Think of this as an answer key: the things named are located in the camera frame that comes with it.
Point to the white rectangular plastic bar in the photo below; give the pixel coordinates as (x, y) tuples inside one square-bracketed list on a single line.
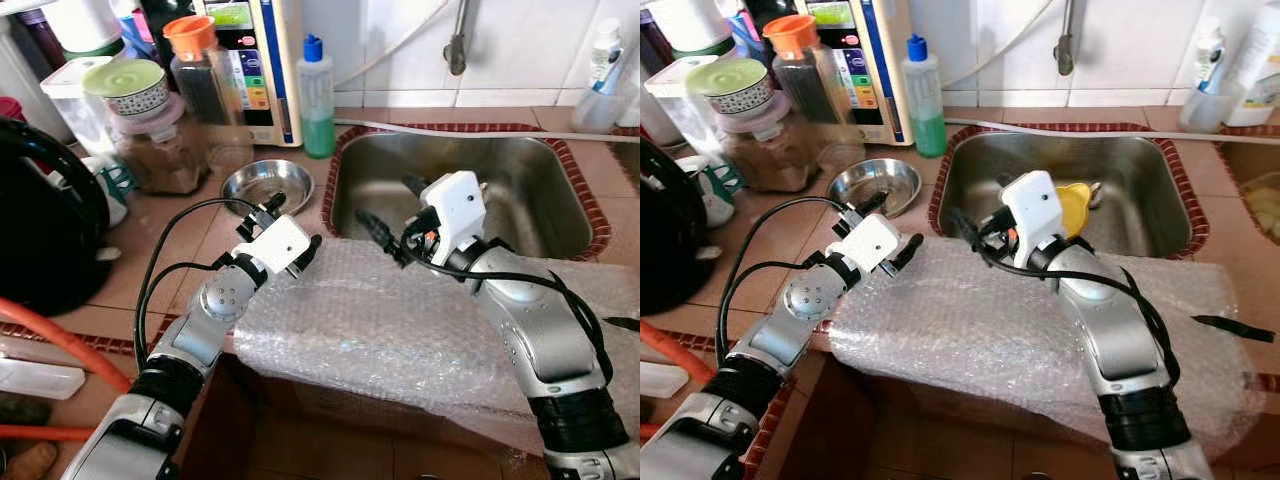
[(662, 380), (40, 378)]

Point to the steel sink basin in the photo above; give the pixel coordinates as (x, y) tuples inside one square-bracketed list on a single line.
[(1240, 165), (540, 190), (628, 160), (1140, 190)]

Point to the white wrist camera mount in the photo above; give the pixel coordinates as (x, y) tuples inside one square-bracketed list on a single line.
[(865, 243), (1035, 205), (275, 243), (455, 205)]

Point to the clear plastic cup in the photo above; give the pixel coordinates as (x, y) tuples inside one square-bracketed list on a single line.
[(598, 110), (1200, 112)]

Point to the steel water spout pipe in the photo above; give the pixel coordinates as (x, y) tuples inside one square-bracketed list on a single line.
[(457, 50), (1066, 50)]

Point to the cream water ioniser appliance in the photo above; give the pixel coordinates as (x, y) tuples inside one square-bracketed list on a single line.
[(880, 60), (270, 60)]

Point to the clear container with green vegetables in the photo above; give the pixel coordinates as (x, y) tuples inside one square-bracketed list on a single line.
[(1265, 212)]

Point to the green dish soap bottle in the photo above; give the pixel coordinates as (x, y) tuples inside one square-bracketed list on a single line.
[(925, 125), (317, 120)]

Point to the white mug with teal print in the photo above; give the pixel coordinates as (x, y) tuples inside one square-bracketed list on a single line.
[(110, 190), (715, 190)]

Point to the yellow plastic cup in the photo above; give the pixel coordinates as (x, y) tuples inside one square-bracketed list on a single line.
[(1075, 210)]

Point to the patterned container with green lid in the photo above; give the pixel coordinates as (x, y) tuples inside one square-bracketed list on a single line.
[(125, 80), (730, 78)]

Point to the glass jar with orange lid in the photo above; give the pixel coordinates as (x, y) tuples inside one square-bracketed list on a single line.
[(205, 90), (805, 90)]

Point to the shallow steel bowl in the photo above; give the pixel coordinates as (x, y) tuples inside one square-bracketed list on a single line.
[(870, 185), (265, 185)]

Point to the jar with brown contents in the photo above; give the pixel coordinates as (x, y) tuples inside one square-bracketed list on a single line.
[(160, 160), (765, 160)]

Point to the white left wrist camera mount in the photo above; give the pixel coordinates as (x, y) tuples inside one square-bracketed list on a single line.
[(275, 243), (865, 243)]

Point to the black electric kettle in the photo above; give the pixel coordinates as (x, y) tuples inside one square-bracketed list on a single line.
[(45, 230), (670, 240)]

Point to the clear container with white lid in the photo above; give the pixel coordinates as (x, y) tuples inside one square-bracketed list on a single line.
[(65, 110), (670, 105)]

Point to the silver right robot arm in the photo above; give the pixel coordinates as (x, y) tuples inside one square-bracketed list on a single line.
[(1115, 340), (540, 340)]

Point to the clear bubble wrap sheet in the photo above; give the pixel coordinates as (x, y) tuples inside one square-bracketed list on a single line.
[(1000, 330), (400, 330)]

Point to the white canister with green band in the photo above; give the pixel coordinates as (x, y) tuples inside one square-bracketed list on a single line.
[(690, 25), (85, 25)]

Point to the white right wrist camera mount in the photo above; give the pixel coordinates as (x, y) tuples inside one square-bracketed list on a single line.
[(455, 205), (1035, 205)]

